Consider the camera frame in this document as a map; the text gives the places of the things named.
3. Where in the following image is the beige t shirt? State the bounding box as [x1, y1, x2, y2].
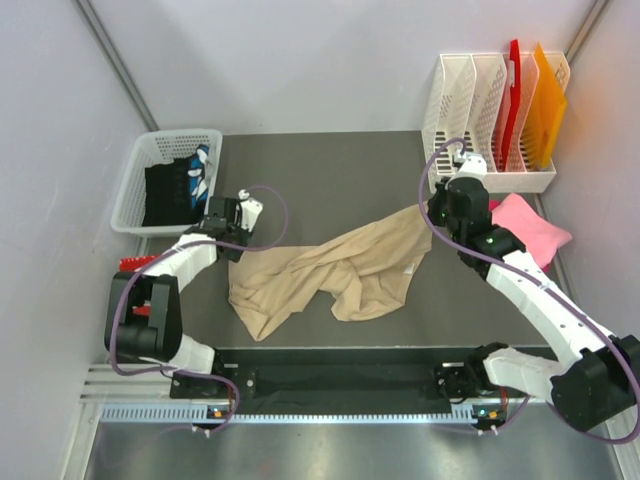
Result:
[228, 205, 432, 341]

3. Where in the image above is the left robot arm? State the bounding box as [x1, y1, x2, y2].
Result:
[104, 190, 263, 397]

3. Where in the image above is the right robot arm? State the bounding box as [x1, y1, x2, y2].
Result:
[419, 177, 639, 432]

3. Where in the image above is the blue white t shirt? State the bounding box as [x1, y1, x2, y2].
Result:
[187, 144, 210, 210]

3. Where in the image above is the black t shirt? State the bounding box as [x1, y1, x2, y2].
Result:
[142, 157, 206, 227]

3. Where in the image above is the light pink folded cloth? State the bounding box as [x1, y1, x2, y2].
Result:
[490, 193, 573, 269]

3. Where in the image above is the white file organizer rack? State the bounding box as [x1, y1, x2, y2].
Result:
[421, 53, 556, 194]

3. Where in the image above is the white plastic basket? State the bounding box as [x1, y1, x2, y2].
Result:
[111, 128, 223, 237]

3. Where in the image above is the red folder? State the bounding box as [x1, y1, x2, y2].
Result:
[499, 39, 521, 172]

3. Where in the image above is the orange folder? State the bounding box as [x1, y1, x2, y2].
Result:
[522, 43, 568, 171]

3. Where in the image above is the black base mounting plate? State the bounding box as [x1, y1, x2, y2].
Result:
[168, 360, 527, 404]

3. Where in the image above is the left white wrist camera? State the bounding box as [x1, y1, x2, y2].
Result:
[238, 189, 264, 233]

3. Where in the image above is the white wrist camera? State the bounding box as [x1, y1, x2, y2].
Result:
[453, 152, 488, 181]
[238, 189, 264, 233]

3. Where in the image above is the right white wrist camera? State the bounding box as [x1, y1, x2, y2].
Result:
[453, 152, 488, 181]

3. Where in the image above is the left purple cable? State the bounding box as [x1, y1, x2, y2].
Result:
[109, 184, 290, 436]

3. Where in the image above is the purple cable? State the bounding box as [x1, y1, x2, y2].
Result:
[418, 137, 640, 445]
[109, 184, 290, 436]

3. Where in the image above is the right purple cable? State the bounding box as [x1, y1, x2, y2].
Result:
[418, 137, 640, 445]

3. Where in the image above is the aluminium frame rail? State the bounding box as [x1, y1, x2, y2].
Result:
[79, 362, 629, 404]

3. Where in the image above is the white slotted cable duct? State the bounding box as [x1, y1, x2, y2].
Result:
[100, 403, 505, 425]

